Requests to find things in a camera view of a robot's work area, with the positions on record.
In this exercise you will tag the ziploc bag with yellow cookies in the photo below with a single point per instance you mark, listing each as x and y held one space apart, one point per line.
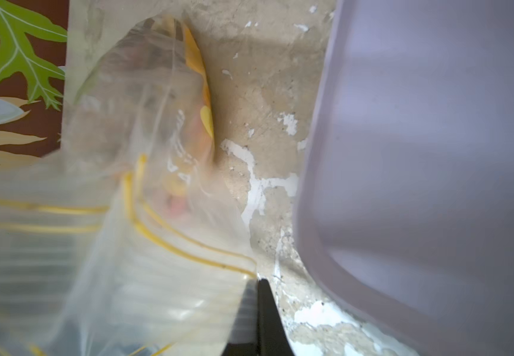
125 241

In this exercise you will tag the lavender plastic tray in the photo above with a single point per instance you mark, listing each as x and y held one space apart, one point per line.
405 210

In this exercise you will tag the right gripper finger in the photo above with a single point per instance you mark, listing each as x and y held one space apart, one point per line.
270 337

